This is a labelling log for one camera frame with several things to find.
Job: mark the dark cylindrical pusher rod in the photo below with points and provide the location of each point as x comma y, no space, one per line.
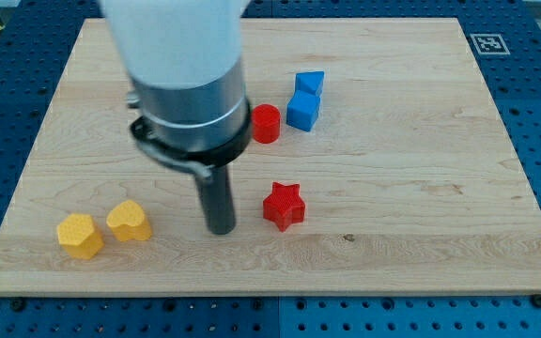
216,200

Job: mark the black clamp ring mount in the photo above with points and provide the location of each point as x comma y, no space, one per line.
200,164

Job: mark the red star block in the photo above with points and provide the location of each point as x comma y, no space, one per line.
284,206

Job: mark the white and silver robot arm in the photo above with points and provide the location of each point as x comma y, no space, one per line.
184,60

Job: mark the red cylinder block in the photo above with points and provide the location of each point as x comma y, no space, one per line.
266,120

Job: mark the yellow heart block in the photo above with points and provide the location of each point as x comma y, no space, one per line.
128,221

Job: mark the blue cube block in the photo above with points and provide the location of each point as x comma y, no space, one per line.
302,110

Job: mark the blue triangle block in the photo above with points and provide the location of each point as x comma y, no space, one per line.
310,82

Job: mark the yellow hexagon block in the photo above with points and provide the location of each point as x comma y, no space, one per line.
80,236

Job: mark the wooden board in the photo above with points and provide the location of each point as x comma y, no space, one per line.
411,184

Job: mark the white fiducial marker tag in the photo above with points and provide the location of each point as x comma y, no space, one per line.
489,44

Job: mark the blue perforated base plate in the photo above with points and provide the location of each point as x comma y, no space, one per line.
34,48

